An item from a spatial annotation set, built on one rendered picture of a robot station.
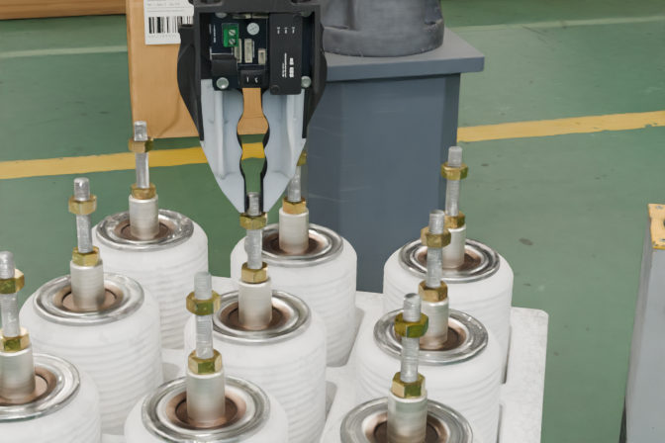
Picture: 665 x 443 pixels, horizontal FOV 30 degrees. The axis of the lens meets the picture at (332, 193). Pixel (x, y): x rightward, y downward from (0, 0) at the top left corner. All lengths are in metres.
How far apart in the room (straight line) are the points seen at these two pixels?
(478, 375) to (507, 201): 0.91
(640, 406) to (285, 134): 0.31
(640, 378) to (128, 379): 0.35
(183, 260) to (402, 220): 0.42
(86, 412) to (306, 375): 0.15
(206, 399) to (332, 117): 0.58
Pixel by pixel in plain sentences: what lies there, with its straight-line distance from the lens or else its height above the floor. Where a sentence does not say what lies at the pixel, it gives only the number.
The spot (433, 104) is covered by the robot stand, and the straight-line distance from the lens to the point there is 1.28.
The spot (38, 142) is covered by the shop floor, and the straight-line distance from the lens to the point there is 1.91.
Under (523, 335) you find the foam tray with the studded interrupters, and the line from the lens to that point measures 0.98.
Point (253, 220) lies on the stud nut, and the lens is 0.80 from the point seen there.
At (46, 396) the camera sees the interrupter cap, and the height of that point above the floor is 0.25.
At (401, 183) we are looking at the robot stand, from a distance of 1.29.
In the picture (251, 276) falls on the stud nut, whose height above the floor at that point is 0.29.
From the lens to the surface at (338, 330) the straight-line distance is 0.94.
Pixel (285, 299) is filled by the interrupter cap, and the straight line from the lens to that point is 0.86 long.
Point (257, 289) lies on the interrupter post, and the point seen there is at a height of 0.28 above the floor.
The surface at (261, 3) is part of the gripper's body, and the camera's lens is 0.69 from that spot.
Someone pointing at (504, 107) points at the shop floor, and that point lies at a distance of 2.07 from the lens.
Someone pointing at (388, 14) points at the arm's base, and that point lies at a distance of 1.25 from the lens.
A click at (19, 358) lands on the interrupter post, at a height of 0.28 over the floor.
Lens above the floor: 0.65
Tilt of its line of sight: 23 degrees down
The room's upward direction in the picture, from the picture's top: 1 degrees clockwise
